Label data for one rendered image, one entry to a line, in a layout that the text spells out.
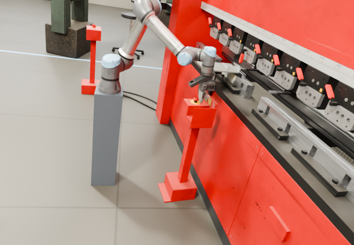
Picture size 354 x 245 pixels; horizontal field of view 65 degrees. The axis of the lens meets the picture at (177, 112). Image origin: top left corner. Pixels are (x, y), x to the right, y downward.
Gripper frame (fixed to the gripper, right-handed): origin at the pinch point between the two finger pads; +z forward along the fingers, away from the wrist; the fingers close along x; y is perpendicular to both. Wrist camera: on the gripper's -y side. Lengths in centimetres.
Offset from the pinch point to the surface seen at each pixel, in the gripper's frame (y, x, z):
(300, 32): 33, -34, -53
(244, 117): 17.6, -26.0, -1.0
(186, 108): -6.0, 6.5, 8.1
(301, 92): 29, -50, -28
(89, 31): -60, 183, 0
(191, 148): -0.5, 2.3, 39.7
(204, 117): 2.3, -4.8, 9.8
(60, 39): -102, 325, 47
